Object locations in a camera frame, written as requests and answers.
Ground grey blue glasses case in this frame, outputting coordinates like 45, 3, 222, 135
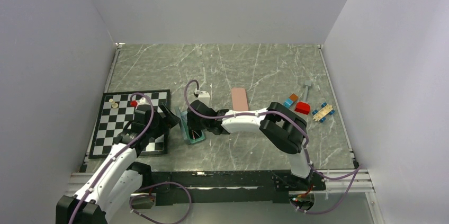
175, 107, 205, 145

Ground black sunglasses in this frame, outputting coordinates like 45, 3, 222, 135
189, 130, 204, 143

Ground pink glasses case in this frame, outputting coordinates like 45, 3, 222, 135
231, 87, 249, 111

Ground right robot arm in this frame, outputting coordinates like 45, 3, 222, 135
187, 100, 313, 190

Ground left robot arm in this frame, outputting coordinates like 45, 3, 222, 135
55, 103, 180, 223

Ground black white chessboard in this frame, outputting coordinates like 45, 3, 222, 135
88, 89, 170, 159

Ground blue orange toy block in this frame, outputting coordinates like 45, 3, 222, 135
283, 94, 299, 109

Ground red toy block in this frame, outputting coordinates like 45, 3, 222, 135
294, 102, 311, 115

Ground grey toy hammer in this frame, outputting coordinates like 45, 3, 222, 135
302, 80, 312, 103

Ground wooden toy car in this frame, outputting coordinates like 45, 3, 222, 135
312, 102, 335, 123

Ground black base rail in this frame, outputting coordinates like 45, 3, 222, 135
131, 170, 326, 209

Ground aluminium frame rail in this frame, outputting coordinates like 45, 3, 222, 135
65, 169, 375, 197

